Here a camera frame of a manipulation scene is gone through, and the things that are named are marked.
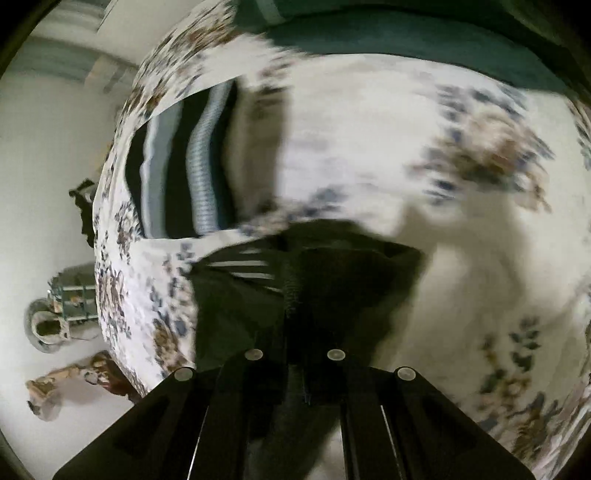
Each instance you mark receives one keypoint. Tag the brown floor clutter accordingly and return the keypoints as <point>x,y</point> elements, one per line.
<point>78,376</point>

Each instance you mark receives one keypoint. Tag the grey slipper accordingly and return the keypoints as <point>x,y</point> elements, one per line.
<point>46,325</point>

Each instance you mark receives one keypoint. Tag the dark green blanket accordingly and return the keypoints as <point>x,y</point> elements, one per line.
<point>415,41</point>

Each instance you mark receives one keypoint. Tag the floral bed sheet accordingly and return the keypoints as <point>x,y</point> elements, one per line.
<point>369,138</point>

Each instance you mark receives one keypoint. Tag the dark cloth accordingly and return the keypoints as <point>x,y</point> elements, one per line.
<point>85,207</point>

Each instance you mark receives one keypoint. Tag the black garment with white stripes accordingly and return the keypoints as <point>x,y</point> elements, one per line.
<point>351,286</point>

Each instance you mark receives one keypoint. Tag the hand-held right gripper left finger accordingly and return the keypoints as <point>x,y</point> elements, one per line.
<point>240,392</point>

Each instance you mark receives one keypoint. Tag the black and grey striped garment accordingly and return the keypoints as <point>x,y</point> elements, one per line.
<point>178,184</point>

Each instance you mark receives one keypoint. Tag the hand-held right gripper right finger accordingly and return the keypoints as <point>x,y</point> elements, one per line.
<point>364,397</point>

